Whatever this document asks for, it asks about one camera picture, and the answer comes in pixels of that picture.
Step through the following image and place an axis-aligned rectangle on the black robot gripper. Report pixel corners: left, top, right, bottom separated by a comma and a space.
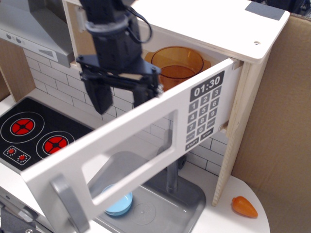
76, 20, 163, 115

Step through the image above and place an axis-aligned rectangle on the white toy microwave door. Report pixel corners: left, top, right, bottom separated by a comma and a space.
21, 58, 235, 233

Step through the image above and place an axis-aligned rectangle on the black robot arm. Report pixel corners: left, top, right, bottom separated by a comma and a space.
76, 0, 161, 115

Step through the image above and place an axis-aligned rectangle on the wooden toy microwave cabinet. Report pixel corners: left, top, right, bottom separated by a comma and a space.
62, 0, 291, 207

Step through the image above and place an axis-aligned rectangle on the orange transparent toy pot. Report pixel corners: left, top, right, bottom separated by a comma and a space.
145, 47, 211, 91

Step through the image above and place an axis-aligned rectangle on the dark grey toy faucet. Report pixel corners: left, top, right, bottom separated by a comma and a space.
157, 129, 187, 194

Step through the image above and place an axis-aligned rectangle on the grey range hood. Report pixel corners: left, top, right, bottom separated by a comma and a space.
0, 0, 74, 67

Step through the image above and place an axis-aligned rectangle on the black toy stove top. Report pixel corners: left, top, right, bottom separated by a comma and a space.
0, 98, 93, 173

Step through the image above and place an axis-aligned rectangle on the light blue bowl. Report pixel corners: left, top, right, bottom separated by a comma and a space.
104, 192, 133, 216

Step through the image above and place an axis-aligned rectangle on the grey toy sink basin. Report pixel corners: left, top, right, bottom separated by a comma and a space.
88, 150, 206, 233

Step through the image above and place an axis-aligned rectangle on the grey tape patch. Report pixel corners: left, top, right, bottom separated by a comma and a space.
245, 1, 285, 21

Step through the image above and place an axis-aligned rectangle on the orange toy carrot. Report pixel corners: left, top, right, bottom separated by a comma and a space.
232, 196, 258, 218

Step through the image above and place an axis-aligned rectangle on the brown cardboard panel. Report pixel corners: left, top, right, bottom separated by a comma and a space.
232, 14, 311, 233

